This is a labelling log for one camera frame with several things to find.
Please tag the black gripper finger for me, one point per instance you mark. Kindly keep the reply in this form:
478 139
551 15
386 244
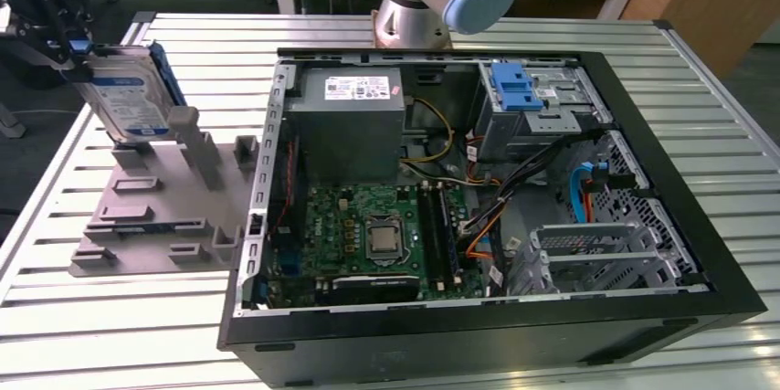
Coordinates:
76 6
43 40

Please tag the hard disk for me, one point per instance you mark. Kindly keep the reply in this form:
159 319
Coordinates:
131 102

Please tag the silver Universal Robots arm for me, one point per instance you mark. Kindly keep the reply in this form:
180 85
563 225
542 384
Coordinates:
408 20

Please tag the metal disk bay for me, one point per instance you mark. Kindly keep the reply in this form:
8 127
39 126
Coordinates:
603 256

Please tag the grey metal stand foot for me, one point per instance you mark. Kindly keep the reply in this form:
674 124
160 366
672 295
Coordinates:
10 125

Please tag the grey parts rack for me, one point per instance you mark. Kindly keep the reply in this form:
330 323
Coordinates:
176 207

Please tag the grey power supply unit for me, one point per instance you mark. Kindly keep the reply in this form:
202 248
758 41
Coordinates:
347 134

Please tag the green motherboard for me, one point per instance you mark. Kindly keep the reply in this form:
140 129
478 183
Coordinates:
332 244

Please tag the black CPU socket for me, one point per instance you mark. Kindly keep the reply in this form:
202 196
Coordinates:
382 217

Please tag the silver CPU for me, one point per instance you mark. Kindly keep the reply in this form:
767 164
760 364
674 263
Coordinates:
384 241

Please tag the blue plastic drive latch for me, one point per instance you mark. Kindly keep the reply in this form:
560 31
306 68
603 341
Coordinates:
515 88

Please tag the black graphics card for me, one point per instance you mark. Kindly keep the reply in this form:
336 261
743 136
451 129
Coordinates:
372 285

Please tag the black RAM slot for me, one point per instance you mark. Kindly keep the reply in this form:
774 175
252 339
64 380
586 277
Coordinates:
438 235
431 235
446 235

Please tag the silver metal drive cage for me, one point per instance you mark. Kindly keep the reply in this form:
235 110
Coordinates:
543 125

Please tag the black PC case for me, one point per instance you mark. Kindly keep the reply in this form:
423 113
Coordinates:
427 330

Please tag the wooden cabinet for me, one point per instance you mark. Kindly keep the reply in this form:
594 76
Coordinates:
719 6

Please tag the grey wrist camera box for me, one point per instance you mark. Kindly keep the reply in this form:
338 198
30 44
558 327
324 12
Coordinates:
4 20

